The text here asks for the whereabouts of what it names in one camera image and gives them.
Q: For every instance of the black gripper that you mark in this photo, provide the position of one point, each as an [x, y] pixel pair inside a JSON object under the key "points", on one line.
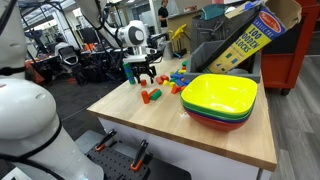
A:
{"points": [[144, 68]]}

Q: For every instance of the red wooden cube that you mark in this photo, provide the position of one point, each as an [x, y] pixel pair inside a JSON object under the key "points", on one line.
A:
{"points": [[143, 83]]}

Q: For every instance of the yellow wooden cube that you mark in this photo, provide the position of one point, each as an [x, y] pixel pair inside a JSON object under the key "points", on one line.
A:
{"points": [[172, 84], [166, 83]]}

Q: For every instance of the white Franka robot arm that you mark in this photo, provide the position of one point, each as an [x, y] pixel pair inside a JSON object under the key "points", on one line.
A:
{"points": [[26, 113]]}

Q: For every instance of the wooden blocks cardboard box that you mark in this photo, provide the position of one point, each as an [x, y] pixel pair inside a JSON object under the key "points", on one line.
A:
{"points": [[253, 36]]}

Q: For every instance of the green wooden block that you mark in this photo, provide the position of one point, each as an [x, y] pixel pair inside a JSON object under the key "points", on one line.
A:
{"points": [[184, 63], [128, 73], [126, 65], [132, 81]]}

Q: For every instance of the blue wooden block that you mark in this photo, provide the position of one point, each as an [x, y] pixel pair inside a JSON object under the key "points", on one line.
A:
{"points": [[181, 82], [127, 69], [176, 76], [130, 77]]}

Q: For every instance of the long red wooden block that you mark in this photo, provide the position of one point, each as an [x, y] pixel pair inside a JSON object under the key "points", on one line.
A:
{"points": [[151, 92], [145, 97]]}

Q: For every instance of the green wooden cylinder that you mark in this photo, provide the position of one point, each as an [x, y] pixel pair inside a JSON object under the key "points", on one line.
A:
{"points": [[156, 95]]}

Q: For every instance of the red triangular wooden block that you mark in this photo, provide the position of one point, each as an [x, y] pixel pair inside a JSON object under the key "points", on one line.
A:
{"points": [[175, 90]]}

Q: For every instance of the metal cylinder cup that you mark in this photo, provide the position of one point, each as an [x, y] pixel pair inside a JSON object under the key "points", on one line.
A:
{"points": [[167, 50]]}

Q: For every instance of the long yellow wooden block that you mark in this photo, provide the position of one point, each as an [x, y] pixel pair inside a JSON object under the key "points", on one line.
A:
{"points": [[182, 71]]}

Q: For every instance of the orange wooden block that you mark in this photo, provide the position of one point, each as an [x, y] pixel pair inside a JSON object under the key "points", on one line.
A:
{"points": [[182, 88]]}

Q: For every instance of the small red wooden block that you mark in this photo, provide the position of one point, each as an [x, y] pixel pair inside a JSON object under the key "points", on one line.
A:
{"points": [[184, 68]]}

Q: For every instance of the small white scrap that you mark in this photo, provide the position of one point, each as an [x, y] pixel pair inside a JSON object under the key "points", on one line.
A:
{"points": [[184, 115]]}

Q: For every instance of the yellow tool on stand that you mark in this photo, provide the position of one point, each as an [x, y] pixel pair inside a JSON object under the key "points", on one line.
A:
{"points": [[178, 31]]}

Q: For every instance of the grey plastic bin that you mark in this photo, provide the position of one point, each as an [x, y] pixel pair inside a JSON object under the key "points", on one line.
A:
{"points": [[200, 55]]}

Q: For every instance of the person in black shirt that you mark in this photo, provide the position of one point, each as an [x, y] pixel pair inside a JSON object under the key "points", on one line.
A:
{"points": [[163, 15]]}

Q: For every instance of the green plastic bowl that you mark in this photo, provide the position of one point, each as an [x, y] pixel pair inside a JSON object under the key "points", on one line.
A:
{"points": [[200, 111]]}

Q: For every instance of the brown cardboard box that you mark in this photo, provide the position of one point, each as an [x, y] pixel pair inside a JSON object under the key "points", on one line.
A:
{"points": [[181, 18]]}

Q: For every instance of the yellow plastic bowl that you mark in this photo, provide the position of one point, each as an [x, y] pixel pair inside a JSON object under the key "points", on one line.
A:
{"points": [[216, 93]]}

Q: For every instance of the black clamp orange tip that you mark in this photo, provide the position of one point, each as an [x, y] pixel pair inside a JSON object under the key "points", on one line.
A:
{"points": [[106, 139], [140, 155]]}

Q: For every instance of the dark grey fabric basket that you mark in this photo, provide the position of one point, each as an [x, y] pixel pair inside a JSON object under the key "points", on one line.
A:
{"points": [[206, 30]]}

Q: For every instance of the black office chair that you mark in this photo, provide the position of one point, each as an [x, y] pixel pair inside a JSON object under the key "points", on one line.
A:
{"points": [[68, 56]]}

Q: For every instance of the blue plastic bowl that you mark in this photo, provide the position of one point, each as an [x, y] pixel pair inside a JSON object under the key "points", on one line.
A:
{"points": [[213, 119]]}

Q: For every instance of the red plastic bowl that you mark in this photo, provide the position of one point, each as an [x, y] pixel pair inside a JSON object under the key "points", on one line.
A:
{"points": [[216, 126]]}

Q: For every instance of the seated person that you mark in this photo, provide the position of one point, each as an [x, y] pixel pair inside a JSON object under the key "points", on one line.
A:
{"points": [[60, 46]]}

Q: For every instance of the black perforated plate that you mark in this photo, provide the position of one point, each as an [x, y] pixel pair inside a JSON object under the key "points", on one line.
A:
{"points": [[116, 165]]}

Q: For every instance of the teal object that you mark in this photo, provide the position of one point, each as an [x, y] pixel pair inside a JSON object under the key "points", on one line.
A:
{"points": [[212, 11]]}

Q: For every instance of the red tool cart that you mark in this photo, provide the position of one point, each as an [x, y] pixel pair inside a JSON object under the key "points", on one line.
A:
{"points": [[300, 50]]}

